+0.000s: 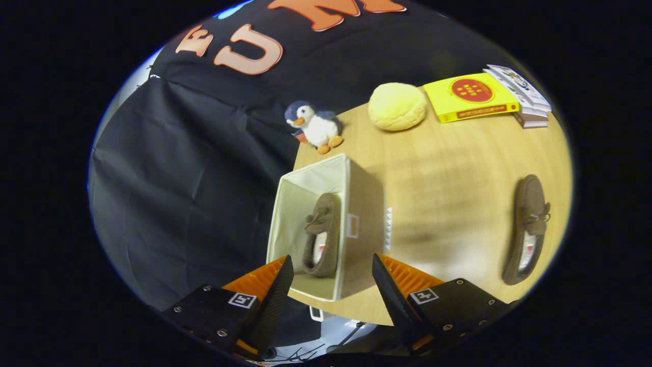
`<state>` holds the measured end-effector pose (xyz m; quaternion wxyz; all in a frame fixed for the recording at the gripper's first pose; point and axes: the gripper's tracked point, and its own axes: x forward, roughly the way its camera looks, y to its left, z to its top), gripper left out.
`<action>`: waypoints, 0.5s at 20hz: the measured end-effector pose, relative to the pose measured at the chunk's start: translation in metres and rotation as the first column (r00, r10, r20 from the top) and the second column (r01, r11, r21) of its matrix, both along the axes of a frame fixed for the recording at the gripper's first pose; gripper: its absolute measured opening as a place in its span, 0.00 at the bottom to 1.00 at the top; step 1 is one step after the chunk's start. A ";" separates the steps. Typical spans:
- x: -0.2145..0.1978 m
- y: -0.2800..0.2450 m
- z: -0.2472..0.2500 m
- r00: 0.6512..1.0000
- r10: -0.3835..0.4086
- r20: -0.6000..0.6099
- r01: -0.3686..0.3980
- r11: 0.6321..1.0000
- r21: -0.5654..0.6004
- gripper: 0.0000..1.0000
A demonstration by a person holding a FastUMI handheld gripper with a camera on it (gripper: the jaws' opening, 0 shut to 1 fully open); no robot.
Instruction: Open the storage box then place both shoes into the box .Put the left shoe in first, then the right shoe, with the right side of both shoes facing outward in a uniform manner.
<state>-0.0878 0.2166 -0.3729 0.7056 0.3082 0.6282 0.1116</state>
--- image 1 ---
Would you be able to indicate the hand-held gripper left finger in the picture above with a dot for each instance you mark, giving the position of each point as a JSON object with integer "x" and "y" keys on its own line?
{"x": 275, "y": 306}

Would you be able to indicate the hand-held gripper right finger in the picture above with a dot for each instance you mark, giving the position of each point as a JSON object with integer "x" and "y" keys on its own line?
{"x": 397, "y": 306}

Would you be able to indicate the brown fabric storage box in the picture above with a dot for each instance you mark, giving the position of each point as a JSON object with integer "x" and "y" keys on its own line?
{"x": 364, "y": 244}

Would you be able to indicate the brown fuzzy slipper shoe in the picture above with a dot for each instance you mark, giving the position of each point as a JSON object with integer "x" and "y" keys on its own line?
{"x": 328, "y": 209}
{"x": 530, "y": 199}

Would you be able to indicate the black backdrop cloth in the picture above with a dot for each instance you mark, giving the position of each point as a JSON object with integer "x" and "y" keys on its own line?
{"x": 193, "y": 168}

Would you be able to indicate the penguin plush toy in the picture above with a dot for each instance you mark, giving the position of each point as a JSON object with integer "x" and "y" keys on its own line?
{"x": 318, "y": 127}

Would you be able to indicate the yellow bun plush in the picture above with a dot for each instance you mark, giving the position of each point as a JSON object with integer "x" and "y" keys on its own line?
{"x": 397, "y": 107}

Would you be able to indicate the yellow book red label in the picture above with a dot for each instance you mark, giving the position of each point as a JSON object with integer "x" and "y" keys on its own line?
{"x": 443, "y": 102}

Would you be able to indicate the brown spine book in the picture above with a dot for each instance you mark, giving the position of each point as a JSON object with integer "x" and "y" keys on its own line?
{"x": 532, "y": 122}

